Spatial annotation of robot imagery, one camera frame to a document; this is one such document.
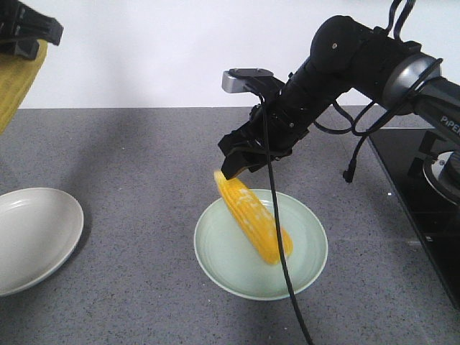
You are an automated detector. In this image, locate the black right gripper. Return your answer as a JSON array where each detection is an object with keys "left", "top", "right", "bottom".
[{"left": 218, "top": 105, "right": 311, "bottom": 179}]

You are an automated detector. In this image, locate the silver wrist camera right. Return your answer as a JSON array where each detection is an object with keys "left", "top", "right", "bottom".
[{"left": 221, "top": 68, "right": 284, "bottom": 95}]

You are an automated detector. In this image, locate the black glass gas stove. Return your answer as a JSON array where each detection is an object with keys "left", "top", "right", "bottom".
[{"left": 369, "top": 128, "right": 459, "bottom": 308}]

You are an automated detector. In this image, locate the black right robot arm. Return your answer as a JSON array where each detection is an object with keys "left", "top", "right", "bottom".
[{"left": 218, "top": 16, "right": 459, "bottom": 179}]

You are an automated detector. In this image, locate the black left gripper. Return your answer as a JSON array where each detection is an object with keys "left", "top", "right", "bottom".
[{"left": 1, "top": 1, "right": 64, "bottom": 60}]

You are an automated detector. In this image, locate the yellow corn cob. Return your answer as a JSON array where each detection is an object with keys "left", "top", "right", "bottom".
[
  {"left": 213, "top": 170, "right": 280, "bottom": 265},
  {"left": 1, "top": 40, "right": 48, "bottom": 134}
]

